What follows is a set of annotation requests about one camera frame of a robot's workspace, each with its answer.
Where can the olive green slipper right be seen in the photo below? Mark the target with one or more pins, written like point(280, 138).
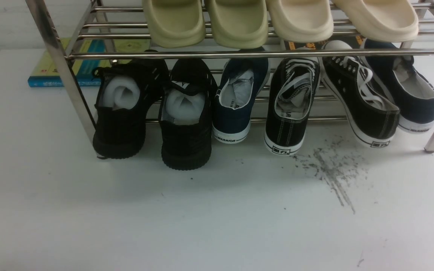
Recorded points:
point(238, 24)

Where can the blue and yellow book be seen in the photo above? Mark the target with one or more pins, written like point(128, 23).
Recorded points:
point(45, 73)

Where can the black canvas sneaker right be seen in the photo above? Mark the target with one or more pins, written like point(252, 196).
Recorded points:
point(372, 116)

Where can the stainless steel shoe rack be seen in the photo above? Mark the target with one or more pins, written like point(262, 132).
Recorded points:
point(95, 16)

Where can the cream slipper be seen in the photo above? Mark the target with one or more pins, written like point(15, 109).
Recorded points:
point(382, 20)
point(301, 21)

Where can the black canvas sneaker left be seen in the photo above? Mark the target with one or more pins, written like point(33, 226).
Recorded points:
point(292, 92)

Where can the cream slipper right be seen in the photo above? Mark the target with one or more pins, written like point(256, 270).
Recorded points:
point(382, 20)

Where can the black canvas sneaker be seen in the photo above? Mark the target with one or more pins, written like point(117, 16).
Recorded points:
point(292, 92)
point(372, 116)

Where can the navy canvas shoe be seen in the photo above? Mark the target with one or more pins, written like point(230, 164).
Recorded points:
point(241, 81)
point(409, 90)

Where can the cream slipper left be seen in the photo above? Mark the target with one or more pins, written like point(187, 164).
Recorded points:
point(301, 21)

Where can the olive green slipper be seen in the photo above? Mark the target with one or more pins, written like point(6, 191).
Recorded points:
point(238, 24)
point(175, 23)

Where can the olive green slipper left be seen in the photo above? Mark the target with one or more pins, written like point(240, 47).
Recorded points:
point(175, 23)

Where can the black mesh sneaker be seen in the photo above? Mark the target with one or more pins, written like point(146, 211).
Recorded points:
point(126, 93)
point(185, 115)

